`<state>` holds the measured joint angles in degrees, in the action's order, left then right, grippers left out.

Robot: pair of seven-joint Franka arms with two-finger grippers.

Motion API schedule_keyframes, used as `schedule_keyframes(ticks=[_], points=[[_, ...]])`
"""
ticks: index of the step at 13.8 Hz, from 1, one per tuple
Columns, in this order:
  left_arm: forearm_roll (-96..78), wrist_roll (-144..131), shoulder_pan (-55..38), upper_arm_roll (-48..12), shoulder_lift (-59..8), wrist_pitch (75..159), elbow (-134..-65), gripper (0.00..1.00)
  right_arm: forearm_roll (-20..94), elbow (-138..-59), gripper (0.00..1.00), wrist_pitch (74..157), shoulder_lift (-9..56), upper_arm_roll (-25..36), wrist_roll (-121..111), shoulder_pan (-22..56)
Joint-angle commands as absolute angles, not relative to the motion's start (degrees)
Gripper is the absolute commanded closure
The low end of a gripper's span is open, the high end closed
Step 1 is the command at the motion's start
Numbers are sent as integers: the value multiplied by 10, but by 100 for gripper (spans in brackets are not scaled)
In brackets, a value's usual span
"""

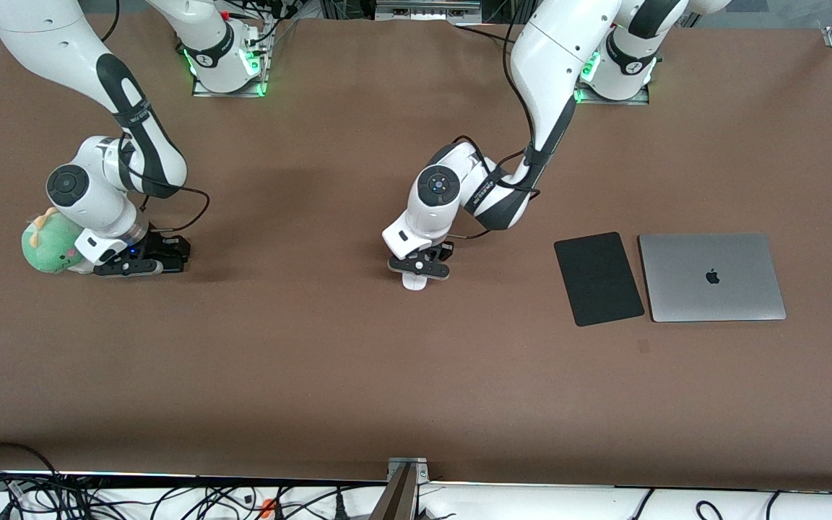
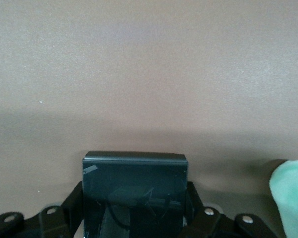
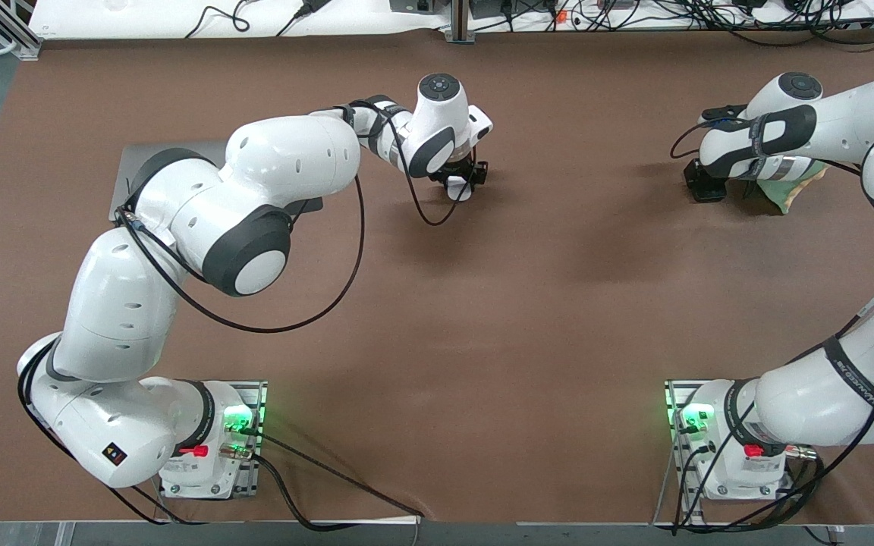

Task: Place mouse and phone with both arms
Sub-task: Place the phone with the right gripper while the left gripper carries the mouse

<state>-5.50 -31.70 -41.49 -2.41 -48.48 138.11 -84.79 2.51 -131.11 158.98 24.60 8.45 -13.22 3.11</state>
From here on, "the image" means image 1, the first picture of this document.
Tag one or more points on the black mouse pad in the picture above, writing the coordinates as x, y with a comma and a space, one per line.
599, 279

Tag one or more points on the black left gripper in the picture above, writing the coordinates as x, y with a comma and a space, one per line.
442, 252

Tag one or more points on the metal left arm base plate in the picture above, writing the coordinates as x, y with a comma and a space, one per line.
640, 100

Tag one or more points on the green dinosaur plush toy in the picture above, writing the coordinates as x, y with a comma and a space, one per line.
44, 245

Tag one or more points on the grey metal frame beam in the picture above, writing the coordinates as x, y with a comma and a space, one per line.
423, 11

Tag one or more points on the metal table edge bracket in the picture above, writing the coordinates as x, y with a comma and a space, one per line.
407, 464

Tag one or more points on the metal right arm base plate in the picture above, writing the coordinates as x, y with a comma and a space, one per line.
243, 92

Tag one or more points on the white computer mouse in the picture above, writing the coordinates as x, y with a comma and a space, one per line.
414, 284

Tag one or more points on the silver closed laptop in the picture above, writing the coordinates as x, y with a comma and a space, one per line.
683, 289

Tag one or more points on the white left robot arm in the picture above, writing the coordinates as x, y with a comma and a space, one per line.
553, 43

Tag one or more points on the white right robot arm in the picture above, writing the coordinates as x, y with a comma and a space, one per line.
48, 36

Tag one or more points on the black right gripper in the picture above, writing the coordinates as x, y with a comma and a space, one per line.
158, 248

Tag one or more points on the dark camera support post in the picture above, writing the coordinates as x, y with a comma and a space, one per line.
396, 502

